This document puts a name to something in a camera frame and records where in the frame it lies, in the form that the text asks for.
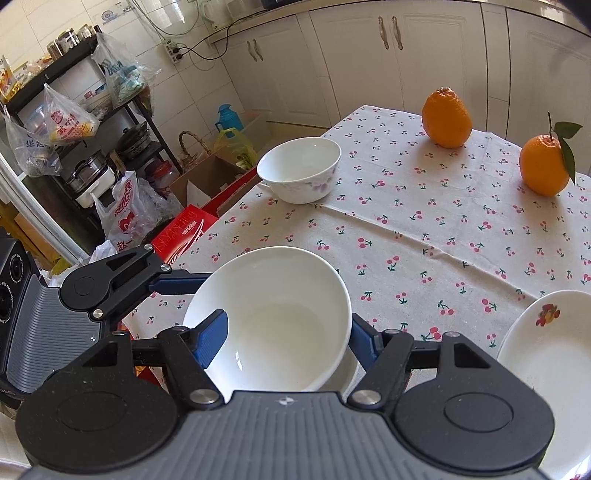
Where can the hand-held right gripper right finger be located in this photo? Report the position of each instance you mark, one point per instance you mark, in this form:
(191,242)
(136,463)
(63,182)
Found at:
(364,344)

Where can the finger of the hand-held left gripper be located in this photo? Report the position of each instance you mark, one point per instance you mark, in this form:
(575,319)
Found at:
(182,284)

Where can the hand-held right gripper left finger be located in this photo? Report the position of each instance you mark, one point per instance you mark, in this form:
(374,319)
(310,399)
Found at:
(212,339)

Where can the plain white bowl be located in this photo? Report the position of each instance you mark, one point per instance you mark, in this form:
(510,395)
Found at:
(344,376)

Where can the white bowl pink floral print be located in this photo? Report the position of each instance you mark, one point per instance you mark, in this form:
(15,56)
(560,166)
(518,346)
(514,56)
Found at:
(277,314)

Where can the small white fruit-print plate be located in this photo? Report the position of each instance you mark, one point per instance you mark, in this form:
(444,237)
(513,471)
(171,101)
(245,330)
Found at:
(554,369)

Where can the red cardboard box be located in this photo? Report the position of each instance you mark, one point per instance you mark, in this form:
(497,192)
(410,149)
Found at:
(184,235)

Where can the white plastic bag red print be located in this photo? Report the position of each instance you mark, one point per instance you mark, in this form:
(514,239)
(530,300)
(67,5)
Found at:
(124,212)

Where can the red-lid plastic jar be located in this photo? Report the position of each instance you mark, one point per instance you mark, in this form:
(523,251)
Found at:
(161,177)

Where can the brown cardboard box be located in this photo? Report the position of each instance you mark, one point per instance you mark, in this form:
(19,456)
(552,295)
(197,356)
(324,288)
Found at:
(203,175)

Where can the cherry-print tablecloth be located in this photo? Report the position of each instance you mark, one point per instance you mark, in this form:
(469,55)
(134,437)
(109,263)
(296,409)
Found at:
(415,230)

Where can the black cooking pot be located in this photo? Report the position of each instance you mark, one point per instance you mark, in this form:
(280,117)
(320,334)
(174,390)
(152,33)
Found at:
(131,145)

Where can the yellow-green plastic bag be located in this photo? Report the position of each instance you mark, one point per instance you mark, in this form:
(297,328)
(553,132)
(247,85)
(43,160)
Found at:
(240,147)

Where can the steel steamer pot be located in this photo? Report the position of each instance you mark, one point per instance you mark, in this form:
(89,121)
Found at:
(85,170)

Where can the white bowl purple floral print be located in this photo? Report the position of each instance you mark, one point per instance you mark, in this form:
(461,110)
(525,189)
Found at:
(295,161)

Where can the blue thermos flask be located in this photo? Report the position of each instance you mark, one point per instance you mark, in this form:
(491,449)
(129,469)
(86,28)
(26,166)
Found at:
(229,117)

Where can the clear plastic bag dark print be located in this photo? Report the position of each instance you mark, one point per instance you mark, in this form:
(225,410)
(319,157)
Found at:
(30,147)

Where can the plastic bag orange red print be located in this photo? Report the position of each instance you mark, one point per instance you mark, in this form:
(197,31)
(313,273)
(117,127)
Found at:
(69,120)

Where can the clear plastic bag blue print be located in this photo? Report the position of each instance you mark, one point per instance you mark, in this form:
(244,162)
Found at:
(122,69)

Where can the white power strip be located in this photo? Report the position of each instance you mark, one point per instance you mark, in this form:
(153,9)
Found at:
(174,50)

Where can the orange without leaf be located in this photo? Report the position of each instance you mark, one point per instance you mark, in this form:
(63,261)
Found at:
(445,120)

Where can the black metal shelf rack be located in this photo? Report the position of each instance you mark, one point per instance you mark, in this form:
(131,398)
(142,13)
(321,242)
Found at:
(55,71)

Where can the orange with green leaves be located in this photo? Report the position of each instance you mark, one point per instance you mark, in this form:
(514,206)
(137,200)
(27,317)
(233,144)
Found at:
(542,166)

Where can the clear jug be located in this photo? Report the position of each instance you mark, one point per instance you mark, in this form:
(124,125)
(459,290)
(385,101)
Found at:
(214,14)

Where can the beige kitchen countertop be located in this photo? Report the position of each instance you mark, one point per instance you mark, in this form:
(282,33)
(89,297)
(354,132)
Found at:
(277,14)

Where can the white kitchen cabinet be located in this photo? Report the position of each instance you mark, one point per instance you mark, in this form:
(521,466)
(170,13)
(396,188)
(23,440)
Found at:
(438,55)

